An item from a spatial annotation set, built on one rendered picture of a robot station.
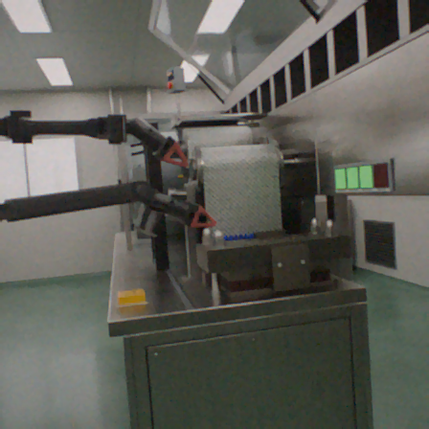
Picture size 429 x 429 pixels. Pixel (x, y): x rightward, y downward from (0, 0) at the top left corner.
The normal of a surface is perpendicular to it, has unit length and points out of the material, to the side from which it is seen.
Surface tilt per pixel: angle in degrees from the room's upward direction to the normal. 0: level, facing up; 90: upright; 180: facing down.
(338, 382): 90
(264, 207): 90
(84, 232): 90
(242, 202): 90
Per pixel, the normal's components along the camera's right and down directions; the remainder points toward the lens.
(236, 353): 0.22, 0.04
